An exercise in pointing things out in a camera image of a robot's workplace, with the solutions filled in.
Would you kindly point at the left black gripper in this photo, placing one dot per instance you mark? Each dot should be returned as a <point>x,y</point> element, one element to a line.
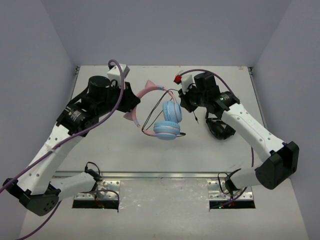
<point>128,99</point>

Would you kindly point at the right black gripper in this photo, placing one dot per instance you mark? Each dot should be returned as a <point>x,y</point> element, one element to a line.
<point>185,102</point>

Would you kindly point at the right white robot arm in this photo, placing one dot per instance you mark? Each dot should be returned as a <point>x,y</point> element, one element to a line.
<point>279,158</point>

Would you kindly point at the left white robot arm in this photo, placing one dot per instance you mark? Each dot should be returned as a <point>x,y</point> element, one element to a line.
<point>34,187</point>

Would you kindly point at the black headphones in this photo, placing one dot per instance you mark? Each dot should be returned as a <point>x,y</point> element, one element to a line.
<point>219,129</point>

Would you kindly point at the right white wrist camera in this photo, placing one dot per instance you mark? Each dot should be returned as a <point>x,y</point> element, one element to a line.
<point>185,80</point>

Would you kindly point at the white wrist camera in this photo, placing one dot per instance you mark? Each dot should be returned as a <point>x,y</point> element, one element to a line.
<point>114,74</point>
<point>185,80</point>

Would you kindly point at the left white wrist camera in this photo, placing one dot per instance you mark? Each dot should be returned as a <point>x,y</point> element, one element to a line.
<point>114,74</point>

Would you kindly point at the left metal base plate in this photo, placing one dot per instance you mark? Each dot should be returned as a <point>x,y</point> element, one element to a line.
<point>105,190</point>

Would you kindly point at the metal base plate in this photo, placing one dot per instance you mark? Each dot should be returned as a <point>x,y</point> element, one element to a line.
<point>105,190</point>
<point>218,192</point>

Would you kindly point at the metal table rail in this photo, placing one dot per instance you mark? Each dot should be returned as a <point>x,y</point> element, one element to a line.
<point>156,175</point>

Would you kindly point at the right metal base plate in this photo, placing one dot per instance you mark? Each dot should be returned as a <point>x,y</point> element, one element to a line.
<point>218,192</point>

